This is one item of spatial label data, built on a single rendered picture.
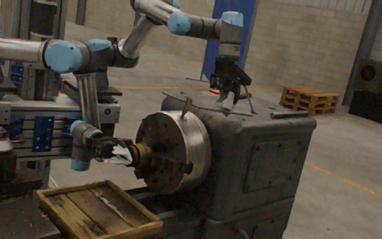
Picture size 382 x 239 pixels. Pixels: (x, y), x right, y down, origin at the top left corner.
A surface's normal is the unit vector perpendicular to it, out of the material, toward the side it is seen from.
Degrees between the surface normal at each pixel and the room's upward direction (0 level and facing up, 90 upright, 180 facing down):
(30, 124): 90
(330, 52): 90
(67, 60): 89
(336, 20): 90
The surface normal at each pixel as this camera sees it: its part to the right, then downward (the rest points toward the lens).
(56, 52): -0.02, 0.24
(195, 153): 0.69, -0.03
